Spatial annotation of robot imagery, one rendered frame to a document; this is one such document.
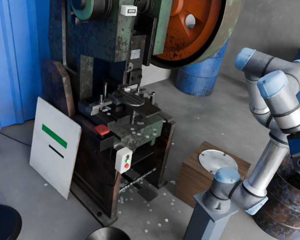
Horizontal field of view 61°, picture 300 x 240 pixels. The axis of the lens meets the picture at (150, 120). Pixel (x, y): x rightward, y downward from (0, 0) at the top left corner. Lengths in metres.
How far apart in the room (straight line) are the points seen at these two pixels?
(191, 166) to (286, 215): 0.69
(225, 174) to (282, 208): 0.71
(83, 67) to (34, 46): 0.95
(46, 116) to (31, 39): 0.82
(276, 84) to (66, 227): 1.52
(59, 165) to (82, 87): 0.59
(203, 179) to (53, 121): 1.12
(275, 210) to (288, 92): 1.35
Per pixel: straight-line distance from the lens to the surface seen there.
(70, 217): 1.89
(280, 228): 2.11
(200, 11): 1.65
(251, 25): 4.67
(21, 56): 2.51
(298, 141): 0.80
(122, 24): 1.31
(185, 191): 1.99
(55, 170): 1.98
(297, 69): 0.84
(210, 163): 1.93
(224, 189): 1.37
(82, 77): 1.65
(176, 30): 1.75
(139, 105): 1.54
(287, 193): 1.90
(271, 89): 0.75
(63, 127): 1.80
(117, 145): 1.43
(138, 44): 1.49
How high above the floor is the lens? 1.51
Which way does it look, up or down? 31 degrees down
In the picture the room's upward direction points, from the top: 10 degrees clockwise
